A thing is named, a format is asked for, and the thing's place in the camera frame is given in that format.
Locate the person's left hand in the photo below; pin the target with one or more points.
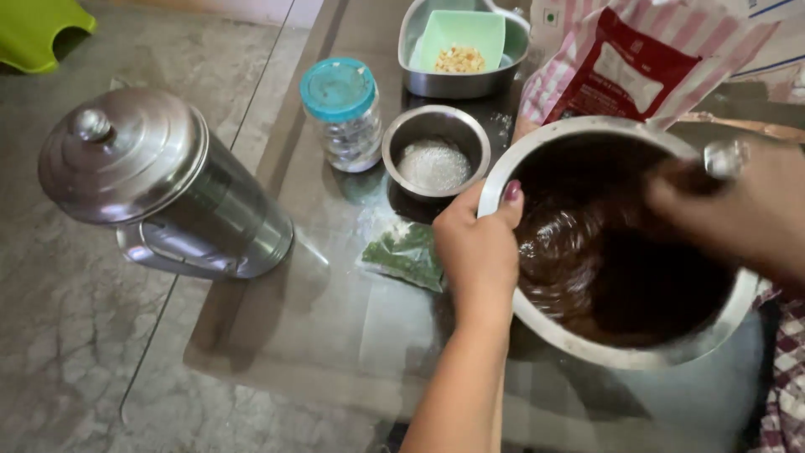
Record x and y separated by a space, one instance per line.
478 248

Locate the person's right hand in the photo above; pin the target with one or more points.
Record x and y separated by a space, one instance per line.
698 204

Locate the steel spoon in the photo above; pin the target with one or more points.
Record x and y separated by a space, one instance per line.
724 158

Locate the large steel mixing bowl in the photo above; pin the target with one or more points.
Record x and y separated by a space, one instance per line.
629 346

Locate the clear bag of green herbs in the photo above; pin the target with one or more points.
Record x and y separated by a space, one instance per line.
402 251

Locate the white sugar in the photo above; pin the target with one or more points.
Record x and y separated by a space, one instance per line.
434 166

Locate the dark brown batter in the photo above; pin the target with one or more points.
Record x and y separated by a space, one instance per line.
597 264

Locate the small steel bowl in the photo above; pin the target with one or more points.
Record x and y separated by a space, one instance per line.
402 135

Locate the pink striped packet red label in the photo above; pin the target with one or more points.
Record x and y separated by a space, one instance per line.
629 69

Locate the steel heart-shaped container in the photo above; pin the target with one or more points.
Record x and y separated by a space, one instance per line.
462 85

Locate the white cardboard box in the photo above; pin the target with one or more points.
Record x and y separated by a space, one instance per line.
773 44

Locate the clear jar with teal lid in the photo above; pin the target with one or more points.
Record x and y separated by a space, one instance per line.
344 119

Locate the chopped nuts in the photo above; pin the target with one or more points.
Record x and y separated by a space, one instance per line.
460 60

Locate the checked maroon clothing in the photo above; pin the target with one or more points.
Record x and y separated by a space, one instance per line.
786 377

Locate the mint green plastic bowl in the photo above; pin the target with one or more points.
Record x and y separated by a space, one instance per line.
462 34

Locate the steel jug with lid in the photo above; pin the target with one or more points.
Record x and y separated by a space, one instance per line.
170 189

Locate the lime green plastic stool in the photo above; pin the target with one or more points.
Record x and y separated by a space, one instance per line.
38 31

